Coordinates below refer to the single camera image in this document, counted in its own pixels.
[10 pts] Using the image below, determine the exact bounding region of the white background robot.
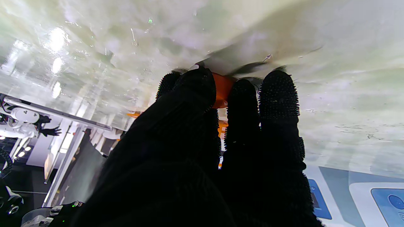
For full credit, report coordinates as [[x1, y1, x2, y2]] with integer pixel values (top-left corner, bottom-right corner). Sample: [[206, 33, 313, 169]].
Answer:
[[0, 102, 62, 139]]

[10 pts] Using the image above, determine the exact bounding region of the orange screw cap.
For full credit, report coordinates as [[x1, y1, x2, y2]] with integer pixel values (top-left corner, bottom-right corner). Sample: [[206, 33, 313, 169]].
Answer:
[[212, 73, 236, 109]]

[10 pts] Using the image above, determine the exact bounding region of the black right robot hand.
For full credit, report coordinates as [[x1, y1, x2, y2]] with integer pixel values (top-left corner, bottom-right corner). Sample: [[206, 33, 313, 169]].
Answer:
[[47, 201, 84, 227]]

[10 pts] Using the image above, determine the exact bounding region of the printed laboratory backdrop poster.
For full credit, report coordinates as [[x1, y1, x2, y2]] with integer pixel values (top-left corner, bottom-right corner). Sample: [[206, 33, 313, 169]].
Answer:
[[303, 164, 404, 227]]

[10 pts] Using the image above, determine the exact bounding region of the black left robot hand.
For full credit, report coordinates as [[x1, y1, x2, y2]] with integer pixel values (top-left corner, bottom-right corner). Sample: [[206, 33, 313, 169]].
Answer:
[[71, 68, 324, 227]]

